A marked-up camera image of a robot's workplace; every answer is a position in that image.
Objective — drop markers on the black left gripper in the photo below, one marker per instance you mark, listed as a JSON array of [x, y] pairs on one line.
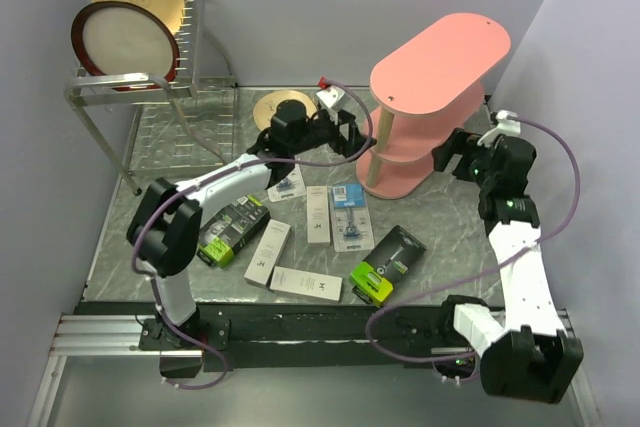
[[351, 146]]

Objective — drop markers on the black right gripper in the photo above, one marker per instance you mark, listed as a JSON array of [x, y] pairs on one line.
[[463, 143]]

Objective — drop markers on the pink three-tier shelf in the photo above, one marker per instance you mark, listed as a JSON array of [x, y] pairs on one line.
[[424, 90]]

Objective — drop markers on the blue razor blister pack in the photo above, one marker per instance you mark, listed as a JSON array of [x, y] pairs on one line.
[[292, 186], [350, 219]]

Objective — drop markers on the black green razor box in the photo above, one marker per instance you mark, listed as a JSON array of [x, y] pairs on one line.
[[375, 278], [228, 231]]

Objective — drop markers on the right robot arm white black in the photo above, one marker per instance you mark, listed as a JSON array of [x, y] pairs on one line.
[[528, 354]]

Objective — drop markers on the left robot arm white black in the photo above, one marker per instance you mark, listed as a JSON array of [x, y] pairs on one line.
[[165, 230]]

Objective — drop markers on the white razor box upright centre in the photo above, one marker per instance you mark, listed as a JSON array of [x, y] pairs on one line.
[[318, 221]]

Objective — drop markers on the floral wooden plate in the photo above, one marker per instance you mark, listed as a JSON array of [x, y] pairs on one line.
[[265, 108]]

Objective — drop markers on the white razor box bottom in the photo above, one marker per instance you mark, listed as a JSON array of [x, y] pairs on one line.
[[307, 284]]

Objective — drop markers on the white razor box slanted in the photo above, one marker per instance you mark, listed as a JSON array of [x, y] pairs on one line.
[[267, 254]]

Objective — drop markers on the metal dish rack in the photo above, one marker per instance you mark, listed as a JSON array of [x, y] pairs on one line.
[[180, 129]]

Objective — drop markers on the brown rimmed white plate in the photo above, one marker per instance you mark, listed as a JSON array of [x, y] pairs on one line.
[[118, 38]]

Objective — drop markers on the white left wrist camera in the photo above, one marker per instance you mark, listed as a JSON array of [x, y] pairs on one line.
[[331, 97]]

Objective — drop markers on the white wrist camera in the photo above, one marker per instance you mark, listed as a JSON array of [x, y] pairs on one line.
[[331, 97], [506, 123]]

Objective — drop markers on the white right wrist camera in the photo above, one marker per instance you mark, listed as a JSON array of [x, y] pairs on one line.
[[506, 123]]

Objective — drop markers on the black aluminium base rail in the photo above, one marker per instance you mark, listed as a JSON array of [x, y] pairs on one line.
[[250, 335]]

